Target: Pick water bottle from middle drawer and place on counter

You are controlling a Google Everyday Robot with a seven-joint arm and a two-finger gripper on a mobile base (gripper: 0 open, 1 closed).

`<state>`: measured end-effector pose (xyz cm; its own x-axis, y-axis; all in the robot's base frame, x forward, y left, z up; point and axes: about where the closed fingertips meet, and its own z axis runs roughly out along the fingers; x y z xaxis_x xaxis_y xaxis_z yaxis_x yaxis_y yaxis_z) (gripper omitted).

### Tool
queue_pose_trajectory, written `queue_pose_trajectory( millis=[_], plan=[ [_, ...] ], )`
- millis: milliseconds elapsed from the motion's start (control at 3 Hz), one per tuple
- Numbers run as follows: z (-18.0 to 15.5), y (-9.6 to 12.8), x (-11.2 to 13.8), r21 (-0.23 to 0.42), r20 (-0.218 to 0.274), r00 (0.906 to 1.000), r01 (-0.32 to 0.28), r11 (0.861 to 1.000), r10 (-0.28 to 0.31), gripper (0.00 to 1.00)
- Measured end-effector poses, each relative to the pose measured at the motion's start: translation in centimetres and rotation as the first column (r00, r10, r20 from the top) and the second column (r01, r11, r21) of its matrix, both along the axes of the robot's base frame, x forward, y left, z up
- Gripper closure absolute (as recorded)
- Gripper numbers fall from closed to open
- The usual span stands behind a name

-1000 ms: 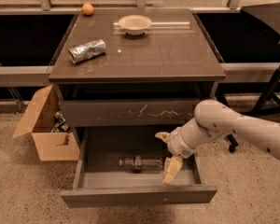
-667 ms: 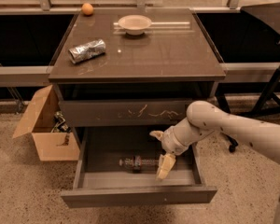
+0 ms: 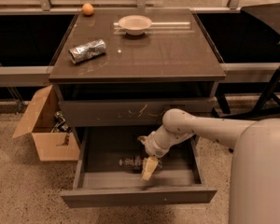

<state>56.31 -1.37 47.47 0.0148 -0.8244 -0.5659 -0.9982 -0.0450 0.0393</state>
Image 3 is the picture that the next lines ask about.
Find orange fruit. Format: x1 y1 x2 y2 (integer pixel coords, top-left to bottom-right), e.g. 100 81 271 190
82 4 94 16

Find closed scratched top drawer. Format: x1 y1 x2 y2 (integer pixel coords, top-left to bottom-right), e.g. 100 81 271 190
59 98 215 127

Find dark brown drawer cabinet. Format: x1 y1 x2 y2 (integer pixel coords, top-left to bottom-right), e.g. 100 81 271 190
49 8 225 141

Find black rolling stand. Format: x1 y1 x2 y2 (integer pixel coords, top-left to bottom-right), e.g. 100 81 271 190
210 2 280 153

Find open cardboard box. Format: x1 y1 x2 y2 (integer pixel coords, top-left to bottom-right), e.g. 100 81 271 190
13 86 80 161

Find open middle drawer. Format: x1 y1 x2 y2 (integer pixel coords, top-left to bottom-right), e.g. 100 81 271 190
61 126 217 208

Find crumpled silver foil bag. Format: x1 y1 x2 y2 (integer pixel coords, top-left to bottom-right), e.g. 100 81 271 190
68 39 106 63

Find items inside cardboard box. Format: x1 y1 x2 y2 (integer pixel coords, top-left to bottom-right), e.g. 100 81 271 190
51 111 71 133

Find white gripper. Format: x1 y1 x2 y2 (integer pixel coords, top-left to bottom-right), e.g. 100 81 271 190
137 132 168 181

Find clear plastic water bottle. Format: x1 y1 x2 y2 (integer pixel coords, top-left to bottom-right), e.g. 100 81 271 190
119 156 162 172

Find white bowl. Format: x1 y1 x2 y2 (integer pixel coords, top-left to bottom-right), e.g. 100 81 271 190
119 15 152 35

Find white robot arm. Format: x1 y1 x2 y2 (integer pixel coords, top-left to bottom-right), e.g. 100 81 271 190
138 108 280 224

